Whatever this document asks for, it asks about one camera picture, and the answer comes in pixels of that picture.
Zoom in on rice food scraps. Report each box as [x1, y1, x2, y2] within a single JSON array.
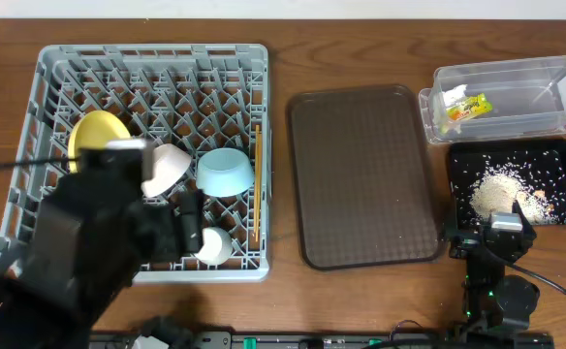
[[450, 150, 566, 228]]

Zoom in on small white cup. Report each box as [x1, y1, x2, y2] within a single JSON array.
[[195, 227, 234, 266]]

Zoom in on light blue bowl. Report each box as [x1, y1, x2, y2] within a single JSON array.
[[196, 147, 255, 198]]

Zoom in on yellow plate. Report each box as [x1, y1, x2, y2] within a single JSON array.
[[68, 111, 131, 173]]

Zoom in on green snack wrapper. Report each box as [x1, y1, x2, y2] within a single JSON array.
[[447, 93, 493, 121]]

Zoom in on white napkin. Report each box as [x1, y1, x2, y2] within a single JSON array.
[[432, 84, 467, 134]]

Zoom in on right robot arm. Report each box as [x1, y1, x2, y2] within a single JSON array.
[[445, 201, 540, 342]]

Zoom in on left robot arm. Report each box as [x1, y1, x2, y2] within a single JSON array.
[[0, 164, 203, 348]]

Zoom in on black waste tray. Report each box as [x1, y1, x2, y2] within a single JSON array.
[[448, 139, 566, 229]]

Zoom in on grey plastic dish rack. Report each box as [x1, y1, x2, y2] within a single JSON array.
[[0, 44, 271, 284]]

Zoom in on dark brown serving tray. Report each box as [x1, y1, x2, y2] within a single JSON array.
[[287, 84, 443, 271]]

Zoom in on clear plastic bin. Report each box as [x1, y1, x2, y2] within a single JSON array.
[[419, 55, 566, 144]]

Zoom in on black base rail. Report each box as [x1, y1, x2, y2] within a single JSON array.
[[88, 317, 554, 349]]

